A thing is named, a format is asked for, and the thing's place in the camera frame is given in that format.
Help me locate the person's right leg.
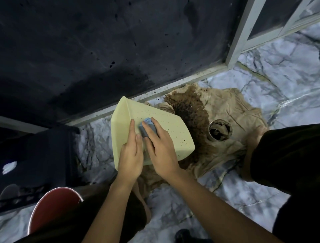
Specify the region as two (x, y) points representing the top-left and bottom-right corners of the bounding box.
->
(241, 124), (320, 243)

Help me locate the white paper scrap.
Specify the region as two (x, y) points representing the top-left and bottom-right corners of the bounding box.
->
(2, 161), (18, 175)

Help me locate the person's left forearm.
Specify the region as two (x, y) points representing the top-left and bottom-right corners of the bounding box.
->
(82, 180), (137, 243)

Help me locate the brown stained cloth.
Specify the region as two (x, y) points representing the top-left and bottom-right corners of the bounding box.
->
(132, 84), (269, 199)

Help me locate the pale yellow plastic plant pot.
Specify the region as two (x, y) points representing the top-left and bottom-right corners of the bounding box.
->
(111, 96), (195, 171)

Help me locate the small round soil-filled cup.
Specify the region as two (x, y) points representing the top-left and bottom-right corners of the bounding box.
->
(208, 119), (233, 142)

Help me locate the black plastic crate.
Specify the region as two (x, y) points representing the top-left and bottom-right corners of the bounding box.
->
(0, 125), (81, 214)

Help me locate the blue cleaning cloth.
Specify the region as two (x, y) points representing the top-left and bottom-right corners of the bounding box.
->
(138, 117), (158, 138)

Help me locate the person's right hand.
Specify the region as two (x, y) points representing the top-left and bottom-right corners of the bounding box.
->
(141, 117), (182, 181)

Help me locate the person's right forearm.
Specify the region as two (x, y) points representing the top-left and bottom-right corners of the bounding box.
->
(162, 170), (284, 243)

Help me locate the white floor rail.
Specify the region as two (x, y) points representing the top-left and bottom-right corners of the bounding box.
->
(57, 64), (228, 127)

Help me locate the white door frame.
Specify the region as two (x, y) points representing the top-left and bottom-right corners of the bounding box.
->
(226, 0), (320, 70)

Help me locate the dark soil pile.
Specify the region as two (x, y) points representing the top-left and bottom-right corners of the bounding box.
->
(164, 86), (211, 171)

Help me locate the person's left hand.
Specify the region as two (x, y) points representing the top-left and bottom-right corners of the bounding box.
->
(117, 119), (145, 186)

